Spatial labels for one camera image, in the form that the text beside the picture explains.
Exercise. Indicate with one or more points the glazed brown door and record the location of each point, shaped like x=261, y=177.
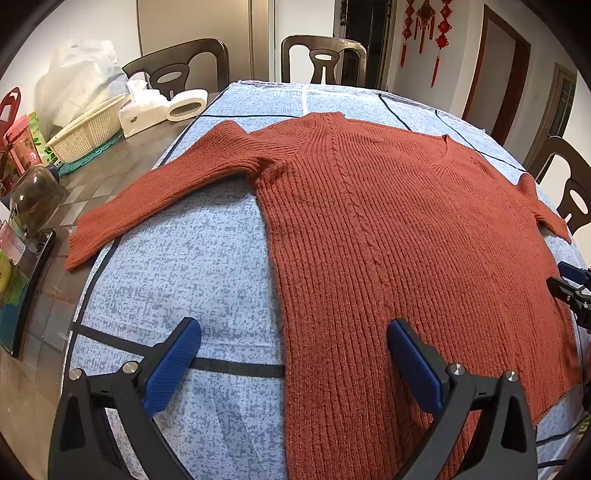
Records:
x=561, y=106

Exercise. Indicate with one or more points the white plastic bag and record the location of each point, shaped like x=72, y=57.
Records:
x=78, y=78

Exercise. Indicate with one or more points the white tissue box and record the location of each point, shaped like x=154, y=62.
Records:
x=143, y=115

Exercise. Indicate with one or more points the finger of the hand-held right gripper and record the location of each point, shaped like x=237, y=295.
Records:
x=573, y=271
x=565, y=290

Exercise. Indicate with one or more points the black tray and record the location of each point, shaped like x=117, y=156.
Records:
x=39, y=277

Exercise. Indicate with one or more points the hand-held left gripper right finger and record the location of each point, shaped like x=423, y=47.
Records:
x=415, y=364

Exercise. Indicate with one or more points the dark wooden chair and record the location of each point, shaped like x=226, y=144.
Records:
x=203, y=60
x=554, y=157
x=300, y=50

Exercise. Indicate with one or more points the blue checked blanket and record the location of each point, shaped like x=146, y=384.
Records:
x=184, y=258

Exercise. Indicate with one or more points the red gift bag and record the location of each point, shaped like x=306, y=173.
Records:
x=11, y=104

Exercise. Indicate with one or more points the glass jar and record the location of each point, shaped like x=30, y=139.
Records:
x=37, y=198

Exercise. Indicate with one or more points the green table mat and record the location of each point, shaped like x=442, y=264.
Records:
x=87, y=159

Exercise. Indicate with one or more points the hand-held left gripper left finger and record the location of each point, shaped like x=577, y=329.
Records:
x=173, y=364

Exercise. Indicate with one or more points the red knot wall ornament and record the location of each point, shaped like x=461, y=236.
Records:
x=407, y=32
x=442, y=39
x=425, y=11

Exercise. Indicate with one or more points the rust red knit sweater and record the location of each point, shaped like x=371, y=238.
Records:
x=369, y=254

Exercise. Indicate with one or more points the cream woven plastic basket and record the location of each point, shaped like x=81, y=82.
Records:
x=87, y=134

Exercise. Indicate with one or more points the white toilet paper roll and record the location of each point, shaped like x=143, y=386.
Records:
x=196, y=99

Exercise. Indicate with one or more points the dark open doorway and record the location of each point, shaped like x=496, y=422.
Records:
x=364, y=23

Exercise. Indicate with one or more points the brown door frame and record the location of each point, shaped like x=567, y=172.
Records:
x=519, y=69

